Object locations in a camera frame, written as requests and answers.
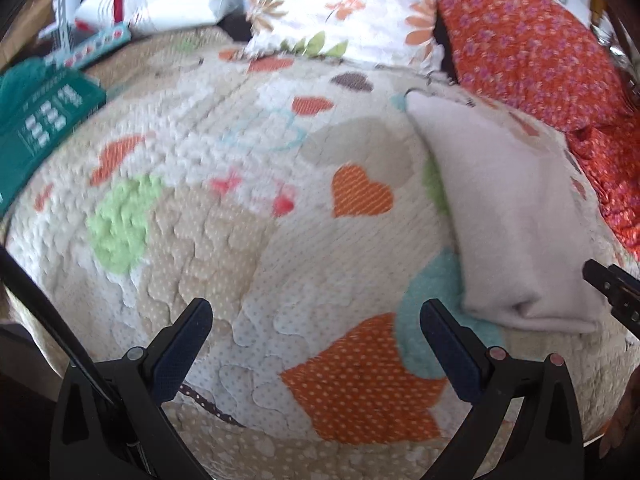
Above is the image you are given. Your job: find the red floral blanket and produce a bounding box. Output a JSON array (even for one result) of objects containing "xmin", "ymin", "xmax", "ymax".
[{"xmin": 564, "ymin": 121, "xmax": 640, "ymax": 261}]

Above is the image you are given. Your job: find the red floral pillow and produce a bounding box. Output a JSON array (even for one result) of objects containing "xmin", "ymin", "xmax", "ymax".
[{"xmin": 436, "ymin": 0, "xmax": 632, "ymax": 132}]

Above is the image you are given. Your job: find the quilted heart pattern bedspread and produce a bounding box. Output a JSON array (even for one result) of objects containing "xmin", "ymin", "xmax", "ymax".
[{"xmin": 1, "ymin": 29, "xmax": 639, "ymax": 479}]

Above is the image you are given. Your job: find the teal cardboard box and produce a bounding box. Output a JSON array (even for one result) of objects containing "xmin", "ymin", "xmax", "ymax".
[{"xmin": 1, "ymin": 68, "xmax": 106, "ymax": 214}]

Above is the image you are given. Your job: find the white floral pillow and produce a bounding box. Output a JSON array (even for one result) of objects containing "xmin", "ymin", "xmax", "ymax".
[{"xmin": 244, "ymin": 0, "xmax": 444, "ymax": 75}]

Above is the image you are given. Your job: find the teal cloth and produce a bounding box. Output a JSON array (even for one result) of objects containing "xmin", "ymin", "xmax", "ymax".
[{"xmin": 0, "ymin": 58, "xmax": 48, "ymax": 98}]

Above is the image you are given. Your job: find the light blue toy box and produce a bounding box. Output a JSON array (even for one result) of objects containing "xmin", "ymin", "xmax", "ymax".
[{"xmin": 43, "ymin": 24, "xmax": 132, "ymax": 70}]

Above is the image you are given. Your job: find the black cable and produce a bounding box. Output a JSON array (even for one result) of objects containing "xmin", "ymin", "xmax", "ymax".
[{"xmin": 0, "ymin": 244, "xmax": 116, "ymax": 406}]

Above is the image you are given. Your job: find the grey perforated metal rail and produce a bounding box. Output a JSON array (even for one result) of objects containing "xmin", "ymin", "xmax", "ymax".
[{"xmin": 53, "ymin": 0, "xmax": 73, "ymax": 52}]

